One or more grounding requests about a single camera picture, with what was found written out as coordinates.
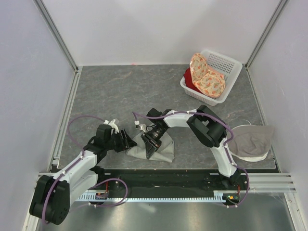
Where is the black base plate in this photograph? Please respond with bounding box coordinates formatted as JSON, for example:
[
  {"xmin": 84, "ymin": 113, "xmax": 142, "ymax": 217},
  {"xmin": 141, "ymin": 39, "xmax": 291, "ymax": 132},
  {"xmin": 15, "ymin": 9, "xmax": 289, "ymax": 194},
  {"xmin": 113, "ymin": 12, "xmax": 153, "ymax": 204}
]
[{"xmin": 98, "ymin": 168, "xmax": 248, "ymax": 191}]

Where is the red cloth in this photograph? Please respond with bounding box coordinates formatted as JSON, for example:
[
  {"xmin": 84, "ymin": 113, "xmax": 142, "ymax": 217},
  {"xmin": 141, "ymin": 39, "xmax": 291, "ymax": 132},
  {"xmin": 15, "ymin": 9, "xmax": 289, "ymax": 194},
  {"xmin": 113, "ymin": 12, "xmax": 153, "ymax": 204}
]
[{"xmin": 183, "ymin": 68, "xmax": 201, "ymax": 93}]

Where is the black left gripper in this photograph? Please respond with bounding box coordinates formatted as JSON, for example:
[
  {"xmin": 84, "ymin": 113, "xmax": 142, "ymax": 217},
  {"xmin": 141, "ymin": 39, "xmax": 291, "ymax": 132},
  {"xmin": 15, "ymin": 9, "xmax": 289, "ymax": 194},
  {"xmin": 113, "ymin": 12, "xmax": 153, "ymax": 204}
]
[{"xmin": 105, "ymin": 128, "xmax": 137, "ymax": 153}]

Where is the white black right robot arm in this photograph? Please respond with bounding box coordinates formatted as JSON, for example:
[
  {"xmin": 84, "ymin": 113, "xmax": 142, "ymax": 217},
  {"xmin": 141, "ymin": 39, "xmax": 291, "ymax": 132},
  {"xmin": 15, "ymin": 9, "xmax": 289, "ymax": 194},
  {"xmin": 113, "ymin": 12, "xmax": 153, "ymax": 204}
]
[{"xmin": 141, "ymin": 105, "xmax": 240, "ymax": 190}]

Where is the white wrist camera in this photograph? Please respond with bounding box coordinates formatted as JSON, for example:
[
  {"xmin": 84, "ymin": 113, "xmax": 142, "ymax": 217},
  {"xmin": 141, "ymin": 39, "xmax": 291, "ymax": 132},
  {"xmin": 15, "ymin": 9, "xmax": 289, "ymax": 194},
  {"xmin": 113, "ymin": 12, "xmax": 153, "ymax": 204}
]
[
  {"xmin": 104, "ymin": 118, "xmax": 119, "ymax": 134},
  {"xmin": 134, "ymin": 121, "xmax": 147, "ymax": 132}
]

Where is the white plastic basket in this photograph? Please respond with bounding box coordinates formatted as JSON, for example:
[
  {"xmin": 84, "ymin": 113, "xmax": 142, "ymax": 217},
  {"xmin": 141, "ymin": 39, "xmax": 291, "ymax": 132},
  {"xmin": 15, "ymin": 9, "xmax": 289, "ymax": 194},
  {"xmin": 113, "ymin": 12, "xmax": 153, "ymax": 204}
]
[{"xmin": 180, "ymin": 50, "xmax": 242, "ymax": 106}]

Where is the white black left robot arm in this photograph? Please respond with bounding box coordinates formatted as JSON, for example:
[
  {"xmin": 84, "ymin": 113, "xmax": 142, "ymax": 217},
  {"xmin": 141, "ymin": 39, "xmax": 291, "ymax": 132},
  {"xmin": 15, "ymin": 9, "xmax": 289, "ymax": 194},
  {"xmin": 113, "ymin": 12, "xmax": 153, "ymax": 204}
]
[{"xmin": 29, "ymin": 124, "xmax": 137, "ymax": 225}]

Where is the white cloth under pile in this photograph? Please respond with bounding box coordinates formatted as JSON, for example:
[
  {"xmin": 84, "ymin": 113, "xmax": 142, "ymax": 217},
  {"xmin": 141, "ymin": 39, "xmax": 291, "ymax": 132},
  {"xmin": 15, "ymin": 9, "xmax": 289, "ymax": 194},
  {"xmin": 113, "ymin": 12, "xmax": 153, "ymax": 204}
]
[{"xmin": 231, "ymin": 119, "xmax": 268, "ymax": 162}]

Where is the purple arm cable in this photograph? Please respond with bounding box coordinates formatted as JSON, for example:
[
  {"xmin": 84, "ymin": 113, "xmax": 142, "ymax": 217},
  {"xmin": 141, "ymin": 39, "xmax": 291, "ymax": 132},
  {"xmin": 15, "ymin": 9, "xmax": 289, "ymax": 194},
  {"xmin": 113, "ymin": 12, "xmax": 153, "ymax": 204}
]
[
  {"xmin": 42, "ymin": 115, "xmax": 128, "ymax": 224},
  {"xmin": 133, "ymin": 110, "xmax": 251, "ymax": 209}
]

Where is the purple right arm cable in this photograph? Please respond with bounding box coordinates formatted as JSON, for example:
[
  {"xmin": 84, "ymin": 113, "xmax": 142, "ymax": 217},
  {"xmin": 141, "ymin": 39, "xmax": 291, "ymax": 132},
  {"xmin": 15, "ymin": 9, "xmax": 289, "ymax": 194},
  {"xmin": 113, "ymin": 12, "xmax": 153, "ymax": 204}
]
[{"xmin": 133, "ymin": 110, "xmax": 251, "ymax": 209}]

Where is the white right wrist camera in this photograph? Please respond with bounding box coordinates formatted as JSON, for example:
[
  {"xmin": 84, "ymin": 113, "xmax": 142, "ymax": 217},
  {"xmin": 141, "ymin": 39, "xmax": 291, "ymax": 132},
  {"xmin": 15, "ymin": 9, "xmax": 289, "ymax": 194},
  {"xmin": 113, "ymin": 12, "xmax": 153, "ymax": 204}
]
[{"xmin": 134, "ymin": 121, "xmax": 147, "ymax": 132}]

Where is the slotted cable duct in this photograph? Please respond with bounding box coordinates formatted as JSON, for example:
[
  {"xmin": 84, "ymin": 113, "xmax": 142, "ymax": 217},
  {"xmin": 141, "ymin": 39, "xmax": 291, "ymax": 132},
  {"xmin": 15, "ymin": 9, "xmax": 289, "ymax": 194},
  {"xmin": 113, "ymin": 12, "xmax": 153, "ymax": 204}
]
[{"xmin": 76, "ymin": 191, "xmax": 239, "ymax": 203}]

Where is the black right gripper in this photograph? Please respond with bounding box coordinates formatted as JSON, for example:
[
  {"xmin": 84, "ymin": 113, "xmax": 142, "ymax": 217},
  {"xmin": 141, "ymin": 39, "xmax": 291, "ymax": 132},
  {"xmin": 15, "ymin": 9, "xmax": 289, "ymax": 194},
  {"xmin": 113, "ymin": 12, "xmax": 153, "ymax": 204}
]
[{"xmin": 141, "ymin": 126, "xmax": 167, "ymax": 159}]

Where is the floral patterned cloth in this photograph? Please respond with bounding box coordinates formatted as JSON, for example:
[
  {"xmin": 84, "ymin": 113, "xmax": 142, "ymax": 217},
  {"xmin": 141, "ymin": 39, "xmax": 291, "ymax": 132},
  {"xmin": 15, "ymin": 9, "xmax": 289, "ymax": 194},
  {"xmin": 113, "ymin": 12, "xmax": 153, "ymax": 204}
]
[{"xmin": 189, "ymin": 53, "xmax": 226, "ymax": 99}]

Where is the taupe grey cloth pile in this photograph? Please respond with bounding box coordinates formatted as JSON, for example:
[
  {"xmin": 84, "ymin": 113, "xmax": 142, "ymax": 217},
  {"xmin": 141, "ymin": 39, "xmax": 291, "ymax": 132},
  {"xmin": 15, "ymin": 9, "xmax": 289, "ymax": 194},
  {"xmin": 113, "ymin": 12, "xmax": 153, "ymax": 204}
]
[{"xmin": 228, "ymin": 125, "xmax": 275, "ymax": 158}]

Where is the grey cloth napkin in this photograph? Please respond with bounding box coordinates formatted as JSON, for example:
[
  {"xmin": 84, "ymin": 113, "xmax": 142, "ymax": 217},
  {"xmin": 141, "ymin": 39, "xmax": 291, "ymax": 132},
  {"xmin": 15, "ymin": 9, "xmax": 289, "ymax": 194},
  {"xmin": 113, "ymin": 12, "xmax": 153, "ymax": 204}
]
[{"xmin": 127, "ymin": 132, "xmax": 175, "ymax": 163}]

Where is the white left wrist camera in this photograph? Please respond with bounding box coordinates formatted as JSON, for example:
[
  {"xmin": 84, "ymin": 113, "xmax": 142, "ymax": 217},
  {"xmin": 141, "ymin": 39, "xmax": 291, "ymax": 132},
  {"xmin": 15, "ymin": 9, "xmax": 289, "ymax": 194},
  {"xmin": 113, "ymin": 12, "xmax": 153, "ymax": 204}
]
[{"xmin": 104, "ymin": 118, "xmax": 119, "ymax": 134}]

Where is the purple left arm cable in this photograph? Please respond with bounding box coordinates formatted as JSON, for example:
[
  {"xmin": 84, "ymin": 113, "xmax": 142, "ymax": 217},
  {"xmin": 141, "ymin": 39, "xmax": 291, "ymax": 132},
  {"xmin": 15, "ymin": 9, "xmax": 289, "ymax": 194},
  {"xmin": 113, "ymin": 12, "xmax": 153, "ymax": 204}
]
[{"xmin": 42, "ymin": 115, "xmax": 128, "ymax": 224}]

